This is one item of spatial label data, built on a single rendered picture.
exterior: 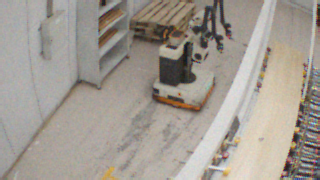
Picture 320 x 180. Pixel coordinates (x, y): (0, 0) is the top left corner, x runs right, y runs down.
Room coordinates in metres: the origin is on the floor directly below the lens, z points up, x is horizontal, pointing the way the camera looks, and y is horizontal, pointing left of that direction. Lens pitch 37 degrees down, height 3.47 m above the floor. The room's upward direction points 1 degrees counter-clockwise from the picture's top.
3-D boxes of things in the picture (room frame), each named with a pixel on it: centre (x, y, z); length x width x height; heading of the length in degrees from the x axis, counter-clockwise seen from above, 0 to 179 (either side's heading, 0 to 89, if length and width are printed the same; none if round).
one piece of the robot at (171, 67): (4.53, -0.24, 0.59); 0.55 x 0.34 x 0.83; 154
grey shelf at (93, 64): (5.12, 0.85, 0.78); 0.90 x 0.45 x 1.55; 154
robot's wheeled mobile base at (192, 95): (4.49, -0.33, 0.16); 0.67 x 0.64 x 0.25; 64
